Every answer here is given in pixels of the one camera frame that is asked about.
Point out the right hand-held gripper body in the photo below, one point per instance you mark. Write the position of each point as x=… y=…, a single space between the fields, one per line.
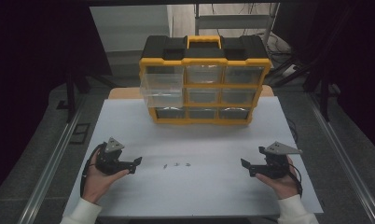
x=274 y=166

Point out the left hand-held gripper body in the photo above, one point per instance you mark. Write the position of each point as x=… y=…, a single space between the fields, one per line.
x=109 y=161

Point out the clear plastic organizer drawer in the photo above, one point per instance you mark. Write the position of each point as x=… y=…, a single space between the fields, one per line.
x=162 y=90

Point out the yellow black drawer organizer cabinet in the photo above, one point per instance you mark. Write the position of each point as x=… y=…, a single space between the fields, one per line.
x=204 y=51

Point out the person's right hand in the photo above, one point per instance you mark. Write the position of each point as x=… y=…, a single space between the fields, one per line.
x=285 y=186

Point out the person's left hand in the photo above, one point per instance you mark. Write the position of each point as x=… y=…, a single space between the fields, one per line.
x=97 y=185

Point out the white table cover sheet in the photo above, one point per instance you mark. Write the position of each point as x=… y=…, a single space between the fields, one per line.
x=188 y=186

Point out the wooden table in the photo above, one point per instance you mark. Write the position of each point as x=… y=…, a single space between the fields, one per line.
x=126 y=93

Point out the grid of closed clear bins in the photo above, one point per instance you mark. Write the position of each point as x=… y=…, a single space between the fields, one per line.
x=238 y=95

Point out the black metal stand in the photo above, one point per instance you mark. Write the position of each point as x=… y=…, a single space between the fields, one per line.
x=71 y=93
x=324 y=99

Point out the white power strip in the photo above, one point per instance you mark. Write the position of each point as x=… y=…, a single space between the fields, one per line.
x=288 y=70

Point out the dark curtain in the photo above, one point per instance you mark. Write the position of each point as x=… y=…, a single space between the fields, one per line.
x=36 y=77
x=347 y=62

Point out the black rectangular floor frame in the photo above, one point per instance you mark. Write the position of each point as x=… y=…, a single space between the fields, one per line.
x=80 y=133

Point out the aluminium floor rail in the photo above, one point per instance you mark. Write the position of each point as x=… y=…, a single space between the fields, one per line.
x=344 y=158
x=48 y=168

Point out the grey metal shelf frame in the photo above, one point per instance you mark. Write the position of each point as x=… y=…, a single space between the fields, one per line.
x=232 y=21

